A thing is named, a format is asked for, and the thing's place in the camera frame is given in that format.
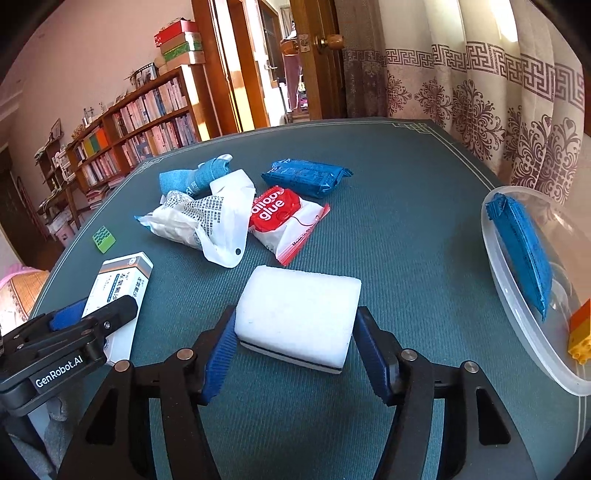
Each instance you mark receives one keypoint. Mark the blue cloth roll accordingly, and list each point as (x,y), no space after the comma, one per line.
(184,182)

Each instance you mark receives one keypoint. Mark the rows of books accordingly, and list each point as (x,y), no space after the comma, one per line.
(152,108)

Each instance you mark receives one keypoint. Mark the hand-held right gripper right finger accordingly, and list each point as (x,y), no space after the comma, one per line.
(369,355)

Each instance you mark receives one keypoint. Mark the clear plastic bowl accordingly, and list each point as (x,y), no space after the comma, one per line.
(508,295)

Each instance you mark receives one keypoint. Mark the tan cardboard box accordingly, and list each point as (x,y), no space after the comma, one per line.
(182,63)

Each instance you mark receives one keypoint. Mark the white medicine box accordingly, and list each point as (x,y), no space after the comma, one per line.
(124,277)

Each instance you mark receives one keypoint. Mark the red cardboard box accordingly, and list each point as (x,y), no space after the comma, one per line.
(175,31)

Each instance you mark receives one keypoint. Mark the wooden door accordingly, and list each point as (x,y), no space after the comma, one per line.
(318,83)

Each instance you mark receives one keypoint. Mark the white plastic bag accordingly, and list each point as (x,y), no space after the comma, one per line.
(217,217)

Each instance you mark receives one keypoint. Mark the brass door knob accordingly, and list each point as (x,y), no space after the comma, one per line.
(328,42)
(290,47)

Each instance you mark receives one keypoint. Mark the white sponge with black layer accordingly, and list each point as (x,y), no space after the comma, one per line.
(295,309)

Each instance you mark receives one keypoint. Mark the wooden bookshelf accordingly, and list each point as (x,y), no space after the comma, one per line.
(191,92)

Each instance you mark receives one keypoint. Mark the yellow and orange toy brick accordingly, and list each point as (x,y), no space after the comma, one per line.
(581,341)

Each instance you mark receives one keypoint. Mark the picture frame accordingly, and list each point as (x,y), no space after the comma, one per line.
(145,74)

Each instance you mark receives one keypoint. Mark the woven wicker item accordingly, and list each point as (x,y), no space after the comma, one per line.
(23,300)

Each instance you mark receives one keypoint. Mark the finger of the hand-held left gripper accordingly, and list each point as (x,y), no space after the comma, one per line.
(69,314)
(115,314)

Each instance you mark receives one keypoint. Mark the small wooden shelf unit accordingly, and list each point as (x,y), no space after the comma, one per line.
(60,198)

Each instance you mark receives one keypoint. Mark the person's left hand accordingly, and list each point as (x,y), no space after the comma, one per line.
(51,443)

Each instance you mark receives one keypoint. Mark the green cardboard box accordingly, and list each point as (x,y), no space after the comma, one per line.
(184,53)

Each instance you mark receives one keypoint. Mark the patterned curtain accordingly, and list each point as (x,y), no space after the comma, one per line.
(461,92)

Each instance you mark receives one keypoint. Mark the green block with blue dots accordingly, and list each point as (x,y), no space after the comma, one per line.
(104,239)

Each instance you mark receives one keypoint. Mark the blue wipes packet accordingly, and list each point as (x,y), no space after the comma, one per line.
(521,249)
(304,177)

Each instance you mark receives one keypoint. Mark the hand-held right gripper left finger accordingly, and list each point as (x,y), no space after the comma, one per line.
(219,360)

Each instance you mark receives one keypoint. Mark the red label white packet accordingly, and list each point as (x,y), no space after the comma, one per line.
(272,210)

